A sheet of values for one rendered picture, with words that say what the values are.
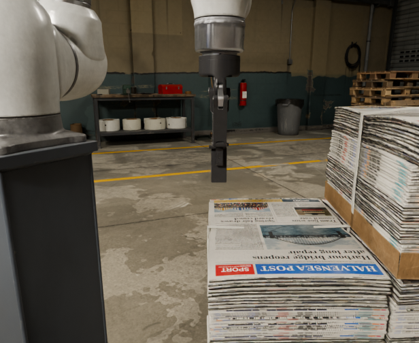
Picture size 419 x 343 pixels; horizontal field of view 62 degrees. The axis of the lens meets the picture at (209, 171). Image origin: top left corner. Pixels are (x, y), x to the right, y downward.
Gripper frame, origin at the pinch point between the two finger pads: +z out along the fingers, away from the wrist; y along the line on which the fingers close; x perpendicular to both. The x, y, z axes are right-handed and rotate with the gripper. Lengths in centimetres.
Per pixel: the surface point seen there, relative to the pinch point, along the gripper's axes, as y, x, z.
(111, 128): 556, 169, 64
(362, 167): -4.0, -26.5, -0.3
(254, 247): -9.0, -6.2, 13.2
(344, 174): 3.9, -26.5, 3.2
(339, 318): -18.9, -18.5, 20.7
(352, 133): 3.8, -27.1, -5.4
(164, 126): 590, 79, 64
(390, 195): -16.2, -25.4, 1.2
